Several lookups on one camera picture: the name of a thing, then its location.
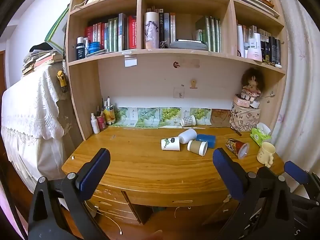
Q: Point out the stack of old books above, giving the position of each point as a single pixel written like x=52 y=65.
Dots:
x=41 y=60

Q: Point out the grey pouch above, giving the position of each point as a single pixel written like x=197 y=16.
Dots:
x=188 y=46

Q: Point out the brown printed card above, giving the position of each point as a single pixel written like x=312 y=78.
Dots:
x=220 y=117

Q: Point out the curly haired rag doll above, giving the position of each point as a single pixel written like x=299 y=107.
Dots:
x=251 y=83

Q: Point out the wooden desk with drawers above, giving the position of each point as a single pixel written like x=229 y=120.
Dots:
x=140 y=160

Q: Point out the green tissue pack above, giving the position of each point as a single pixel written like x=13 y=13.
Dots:
x=260 y=135

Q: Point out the wooden bookshelf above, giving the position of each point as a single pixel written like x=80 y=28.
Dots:
x=82 y=100

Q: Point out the letter print storage box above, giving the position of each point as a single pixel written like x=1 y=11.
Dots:
x=245 y=121

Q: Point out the white lace cloth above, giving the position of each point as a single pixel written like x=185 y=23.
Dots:
x=30 y=110

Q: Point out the dark pen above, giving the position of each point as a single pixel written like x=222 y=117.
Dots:
x=236 y=131

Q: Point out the blue round jar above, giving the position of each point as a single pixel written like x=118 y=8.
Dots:
x=94 y=47

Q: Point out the plain white paper cup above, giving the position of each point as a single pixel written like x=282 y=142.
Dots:
x=188 y=135

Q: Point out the green framed board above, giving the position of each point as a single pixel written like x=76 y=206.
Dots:
x=57 y=33

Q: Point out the red patterned cup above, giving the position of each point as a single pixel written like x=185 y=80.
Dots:
x=236 y=147

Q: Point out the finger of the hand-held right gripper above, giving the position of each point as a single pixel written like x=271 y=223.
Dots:
x=296 y=172

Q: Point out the white flower print tube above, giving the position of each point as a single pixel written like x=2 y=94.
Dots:
x=151 y=30

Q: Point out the row of green books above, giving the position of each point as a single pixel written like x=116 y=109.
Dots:
x=211 y=33

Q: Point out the row of dark books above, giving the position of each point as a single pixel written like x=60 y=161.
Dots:
x=166 y=27

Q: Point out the pink round tin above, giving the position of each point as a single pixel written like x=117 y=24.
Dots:
x=241 y=101

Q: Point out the small white bottle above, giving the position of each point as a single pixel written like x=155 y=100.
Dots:
x=86 y=44

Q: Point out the black bottle white cap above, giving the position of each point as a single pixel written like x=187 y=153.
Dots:
x=80 y=48

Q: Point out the cream ceramic mug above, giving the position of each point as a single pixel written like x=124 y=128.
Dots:
x=265 y=153

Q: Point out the red pen holder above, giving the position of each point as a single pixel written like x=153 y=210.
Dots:
x=101 y=122

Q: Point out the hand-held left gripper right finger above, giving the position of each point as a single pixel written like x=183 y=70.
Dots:
x=230 y=177

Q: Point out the wooden wall clip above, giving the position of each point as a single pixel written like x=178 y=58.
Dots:
x=193 y=84

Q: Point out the white paper label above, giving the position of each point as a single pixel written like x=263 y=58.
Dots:
x=130 y=61

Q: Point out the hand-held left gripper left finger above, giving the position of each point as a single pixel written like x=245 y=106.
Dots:
x=93 y=171

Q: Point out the green leaf print card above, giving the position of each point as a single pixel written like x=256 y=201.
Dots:
x=123 y=116
x=148 y=117
x=200 y=113
x=170 y=115

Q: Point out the white spray bottle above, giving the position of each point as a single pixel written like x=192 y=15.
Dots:
x=94 y=124

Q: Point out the checkered paper cup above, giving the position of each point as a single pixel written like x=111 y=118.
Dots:
x=188 y=121

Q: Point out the row of colourful books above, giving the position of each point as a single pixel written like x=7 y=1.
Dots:
x=117 y=33

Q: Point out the white leaf print paper cup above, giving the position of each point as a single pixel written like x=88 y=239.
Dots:
x=170 y=144

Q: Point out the brown paper cup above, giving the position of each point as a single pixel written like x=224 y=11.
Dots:
x=197 y=147

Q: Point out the white tape roll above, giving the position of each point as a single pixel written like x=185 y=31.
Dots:
x=255 y=104

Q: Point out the row of boxes and bottles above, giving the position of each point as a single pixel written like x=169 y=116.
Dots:
x=262 y=43

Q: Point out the white floral curtain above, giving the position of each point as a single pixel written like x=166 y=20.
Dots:
x=300 y=67

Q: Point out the yellow pen holder carton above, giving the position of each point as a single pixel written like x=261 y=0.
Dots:
x=109 y=115

